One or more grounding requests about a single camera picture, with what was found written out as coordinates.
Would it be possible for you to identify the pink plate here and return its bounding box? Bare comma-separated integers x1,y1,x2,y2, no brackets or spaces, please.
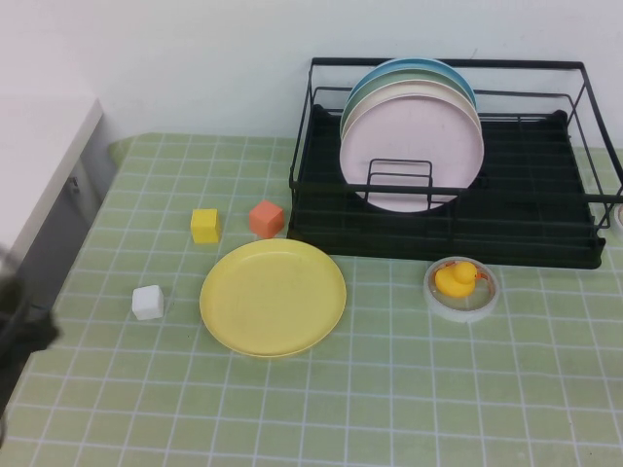
339,94,485,214

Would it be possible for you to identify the orange cube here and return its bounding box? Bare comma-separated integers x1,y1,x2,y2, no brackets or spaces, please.
248,199,285,240

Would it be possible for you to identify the blue plate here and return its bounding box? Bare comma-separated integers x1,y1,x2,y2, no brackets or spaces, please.
349,57,477,109

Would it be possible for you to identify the cream plate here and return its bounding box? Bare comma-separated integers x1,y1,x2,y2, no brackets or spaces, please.
339,80,481,142

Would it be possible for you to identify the yellow cube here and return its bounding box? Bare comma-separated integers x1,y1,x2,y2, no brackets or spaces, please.
190,208,223,245

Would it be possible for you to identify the green plate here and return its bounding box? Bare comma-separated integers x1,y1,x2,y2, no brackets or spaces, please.
344,69,477,123

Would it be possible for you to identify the green checkered tablecloth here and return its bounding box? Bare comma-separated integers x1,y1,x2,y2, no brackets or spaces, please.
0,131,623,467

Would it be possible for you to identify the white cube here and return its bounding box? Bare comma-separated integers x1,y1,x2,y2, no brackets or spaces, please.
131,284,165,322

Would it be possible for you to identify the black wire dish rack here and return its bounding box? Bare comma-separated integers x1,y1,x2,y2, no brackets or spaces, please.
285,56,623,269

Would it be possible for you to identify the yellow plate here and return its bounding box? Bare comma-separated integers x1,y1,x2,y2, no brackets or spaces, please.
199,237,348,361

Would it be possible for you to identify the white side cabinet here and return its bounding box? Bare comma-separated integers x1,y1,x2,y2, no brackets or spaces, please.
0,98,118,303

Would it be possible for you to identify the yellow rubber duck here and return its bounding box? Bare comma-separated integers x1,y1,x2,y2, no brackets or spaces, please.
433,261,477,297

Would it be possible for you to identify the clear tape roll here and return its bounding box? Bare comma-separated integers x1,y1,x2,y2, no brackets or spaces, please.
422,254,499,324

